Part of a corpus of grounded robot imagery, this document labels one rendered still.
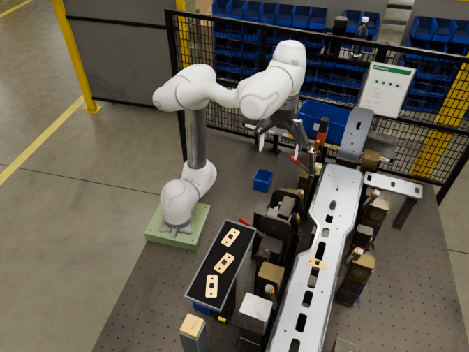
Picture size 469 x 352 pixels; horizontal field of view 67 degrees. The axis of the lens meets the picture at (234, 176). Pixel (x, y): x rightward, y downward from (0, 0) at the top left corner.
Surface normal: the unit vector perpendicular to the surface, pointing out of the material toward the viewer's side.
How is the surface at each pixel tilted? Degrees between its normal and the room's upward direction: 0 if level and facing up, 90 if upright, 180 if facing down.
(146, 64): 90
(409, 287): 0
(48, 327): 0
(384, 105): 90
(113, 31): 90
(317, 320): 0
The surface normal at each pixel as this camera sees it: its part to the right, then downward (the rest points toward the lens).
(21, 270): 0.00, -0.71
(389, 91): -0.37, 0.65
